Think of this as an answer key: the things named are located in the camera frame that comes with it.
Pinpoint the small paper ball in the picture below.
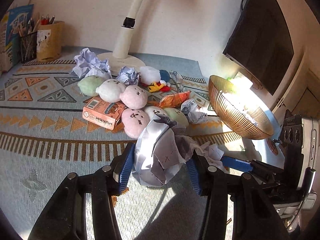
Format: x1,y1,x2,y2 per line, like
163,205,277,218
199,142,225,171

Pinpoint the paper pile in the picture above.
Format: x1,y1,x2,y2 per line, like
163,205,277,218
132,114,202,187

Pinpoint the triple dumpling plush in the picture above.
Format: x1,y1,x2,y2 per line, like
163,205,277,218
78,75,148,109
121,106,189,139

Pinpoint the orange card box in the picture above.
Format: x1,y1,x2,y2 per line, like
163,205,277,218
82,96,126,130

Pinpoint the gold ribbed bowl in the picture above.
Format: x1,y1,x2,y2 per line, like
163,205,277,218
208,75,274,140

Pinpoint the patterned blue table mat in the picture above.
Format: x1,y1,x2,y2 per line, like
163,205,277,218
0,45,251,240

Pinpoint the orange snack plush bag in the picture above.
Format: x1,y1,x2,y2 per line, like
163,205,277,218
158,90,191,109

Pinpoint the donald duck plush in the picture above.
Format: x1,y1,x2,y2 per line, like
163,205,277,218
139,66,170,93

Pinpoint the large crumpled paper far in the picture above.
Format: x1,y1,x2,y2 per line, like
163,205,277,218
72,48,112,80

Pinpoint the black monitor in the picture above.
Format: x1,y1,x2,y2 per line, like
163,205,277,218
223,0,294,94

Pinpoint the yellow paper pen cup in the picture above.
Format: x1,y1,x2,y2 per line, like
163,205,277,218
36,21,65,63

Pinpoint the black mesh pen holder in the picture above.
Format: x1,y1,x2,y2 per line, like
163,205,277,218
20,32,37,63

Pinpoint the blue cover book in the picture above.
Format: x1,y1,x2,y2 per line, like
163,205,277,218
1,4,34,73

